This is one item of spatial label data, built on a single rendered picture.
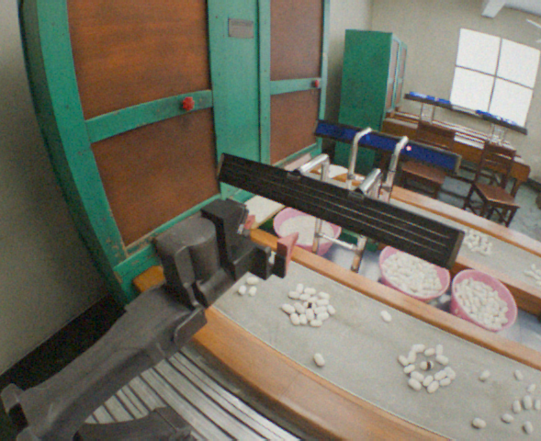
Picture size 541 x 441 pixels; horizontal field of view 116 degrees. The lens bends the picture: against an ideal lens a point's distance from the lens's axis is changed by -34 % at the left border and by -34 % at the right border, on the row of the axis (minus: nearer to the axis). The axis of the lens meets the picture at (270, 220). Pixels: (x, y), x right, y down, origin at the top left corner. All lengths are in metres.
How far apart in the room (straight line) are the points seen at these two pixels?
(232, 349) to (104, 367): 0.41
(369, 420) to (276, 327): 0.34
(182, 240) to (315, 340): 0.50
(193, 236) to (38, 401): 0.27
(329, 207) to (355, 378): 0.42
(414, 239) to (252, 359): 0.45
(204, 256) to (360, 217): 0.33
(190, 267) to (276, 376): 0.39
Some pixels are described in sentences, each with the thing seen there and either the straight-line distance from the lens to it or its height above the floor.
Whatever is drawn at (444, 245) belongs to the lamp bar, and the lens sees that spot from 0.53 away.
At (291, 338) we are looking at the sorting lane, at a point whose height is 0.74.
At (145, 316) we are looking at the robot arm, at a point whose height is 1.10.
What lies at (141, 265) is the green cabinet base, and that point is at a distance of 0.91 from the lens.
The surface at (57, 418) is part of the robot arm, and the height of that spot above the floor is 1.10.
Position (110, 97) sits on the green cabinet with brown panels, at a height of 1.31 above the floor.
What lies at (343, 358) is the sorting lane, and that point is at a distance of 0.70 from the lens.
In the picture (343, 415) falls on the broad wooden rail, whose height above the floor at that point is 0.76.
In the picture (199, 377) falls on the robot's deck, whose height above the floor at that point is 0.67.
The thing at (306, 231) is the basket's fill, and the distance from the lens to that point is 1.04.
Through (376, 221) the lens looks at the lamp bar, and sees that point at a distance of 0.53.
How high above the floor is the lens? 1.36
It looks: 35 degrees down
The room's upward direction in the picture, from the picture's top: straight up
